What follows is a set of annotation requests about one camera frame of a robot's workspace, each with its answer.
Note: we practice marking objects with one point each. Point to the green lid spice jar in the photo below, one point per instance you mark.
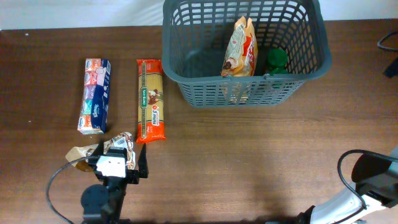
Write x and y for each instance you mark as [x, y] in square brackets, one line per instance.
[276, 59]

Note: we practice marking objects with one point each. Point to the grey plastic basket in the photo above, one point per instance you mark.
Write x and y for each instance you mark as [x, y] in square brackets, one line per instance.
[195, 35]

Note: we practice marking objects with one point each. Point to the Kleenex tissue multipack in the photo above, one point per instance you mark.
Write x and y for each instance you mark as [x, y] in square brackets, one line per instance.
[95, 100]

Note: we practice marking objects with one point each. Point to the orange snack bag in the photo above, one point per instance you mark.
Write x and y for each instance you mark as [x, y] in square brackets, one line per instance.
[241, 53]

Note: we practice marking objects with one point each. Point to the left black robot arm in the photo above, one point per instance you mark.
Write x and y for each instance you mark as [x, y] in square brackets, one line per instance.
[102, 203]

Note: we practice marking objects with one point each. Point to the green lid pale jar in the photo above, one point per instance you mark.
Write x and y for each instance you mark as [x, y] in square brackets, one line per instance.
[274, 84]

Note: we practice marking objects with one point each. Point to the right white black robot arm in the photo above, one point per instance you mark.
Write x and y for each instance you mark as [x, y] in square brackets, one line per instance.
[373, 187]

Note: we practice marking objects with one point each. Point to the brown patterned snack pouch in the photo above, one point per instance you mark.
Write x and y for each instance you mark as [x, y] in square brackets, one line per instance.
[123, 139]

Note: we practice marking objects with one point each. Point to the San Remo spaghetti packet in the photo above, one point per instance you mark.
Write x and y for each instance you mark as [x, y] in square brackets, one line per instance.
[150, 124]

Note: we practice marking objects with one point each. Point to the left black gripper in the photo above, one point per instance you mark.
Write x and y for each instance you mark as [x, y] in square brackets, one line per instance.
[134, 175]

